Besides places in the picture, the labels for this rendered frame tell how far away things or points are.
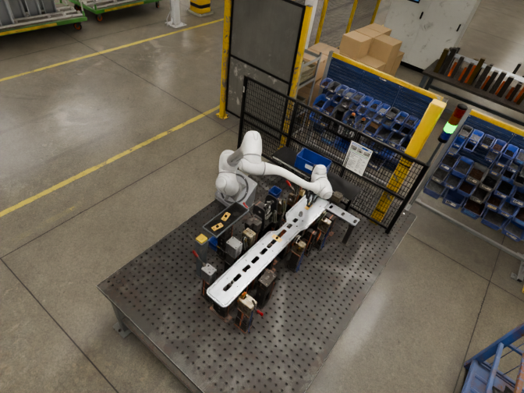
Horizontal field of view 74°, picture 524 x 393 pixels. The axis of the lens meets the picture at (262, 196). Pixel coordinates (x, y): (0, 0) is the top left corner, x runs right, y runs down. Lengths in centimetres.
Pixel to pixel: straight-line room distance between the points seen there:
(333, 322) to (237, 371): 80
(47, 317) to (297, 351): 222
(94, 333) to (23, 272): 100
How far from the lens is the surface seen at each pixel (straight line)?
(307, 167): 330
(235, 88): 542
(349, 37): 679
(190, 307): 273
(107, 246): 403
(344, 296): 297
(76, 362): 348
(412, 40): 910
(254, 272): 254
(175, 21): 921
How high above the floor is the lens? 312
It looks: 44 degrees down
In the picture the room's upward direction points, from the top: 10 degrees clockwise
